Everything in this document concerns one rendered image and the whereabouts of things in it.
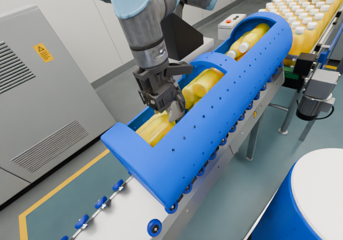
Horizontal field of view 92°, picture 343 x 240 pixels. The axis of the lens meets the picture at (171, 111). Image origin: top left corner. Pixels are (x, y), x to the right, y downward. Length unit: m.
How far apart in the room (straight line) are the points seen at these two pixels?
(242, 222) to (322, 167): 1.04
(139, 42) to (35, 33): 1.48
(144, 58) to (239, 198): 1.42
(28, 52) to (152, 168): 1.56
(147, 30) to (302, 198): 0.52
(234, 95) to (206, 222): 1.18
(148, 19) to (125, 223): 0.60
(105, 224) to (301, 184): 0.60
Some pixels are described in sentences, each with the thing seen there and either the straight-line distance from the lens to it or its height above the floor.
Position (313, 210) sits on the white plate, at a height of 1.04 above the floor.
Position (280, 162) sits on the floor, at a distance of 1.82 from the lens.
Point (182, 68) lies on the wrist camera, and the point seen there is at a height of 1.30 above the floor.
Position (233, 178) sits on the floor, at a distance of 1.66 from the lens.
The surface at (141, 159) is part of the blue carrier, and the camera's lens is 0.39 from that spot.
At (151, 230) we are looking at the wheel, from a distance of 0.59.
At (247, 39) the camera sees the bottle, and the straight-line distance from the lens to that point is 0.85.
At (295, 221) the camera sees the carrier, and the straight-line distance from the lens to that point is 0.59.
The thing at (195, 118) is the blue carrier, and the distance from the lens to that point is 0.45.
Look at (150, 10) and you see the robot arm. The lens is 0.34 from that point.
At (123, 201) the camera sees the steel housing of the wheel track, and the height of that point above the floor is 0.93.
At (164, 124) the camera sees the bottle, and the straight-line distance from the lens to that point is 0.47.
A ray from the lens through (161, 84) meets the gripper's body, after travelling 0.42.
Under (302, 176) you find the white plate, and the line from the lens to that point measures 0.58.
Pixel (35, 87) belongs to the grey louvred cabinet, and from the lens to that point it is 1.87.
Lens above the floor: 1.53
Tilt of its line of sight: 43 degrees down
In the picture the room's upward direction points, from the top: 17 degrees counter-clockwise
